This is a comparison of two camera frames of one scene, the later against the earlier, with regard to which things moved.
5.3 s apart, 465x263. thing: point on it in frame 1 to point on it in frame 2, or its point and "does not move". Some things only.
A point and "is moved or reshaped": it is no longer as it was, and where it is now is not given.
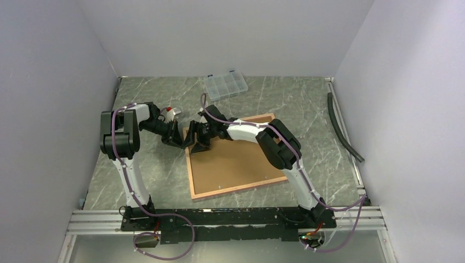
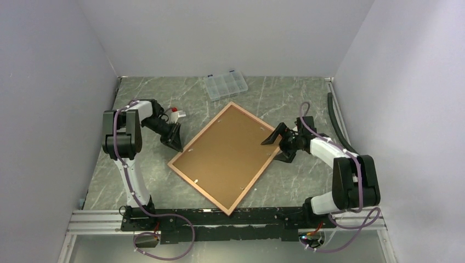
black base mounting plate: x=224 y=225 does not move
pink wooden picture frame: x=283 y=180 to x=277 y=143
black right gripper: x=195 y=127 to x=288 y=155
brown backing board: x=232 y=163 is moved or reshaped
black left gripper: x=173 y=135 does not move
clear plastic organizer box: x=222 y=85 does not move
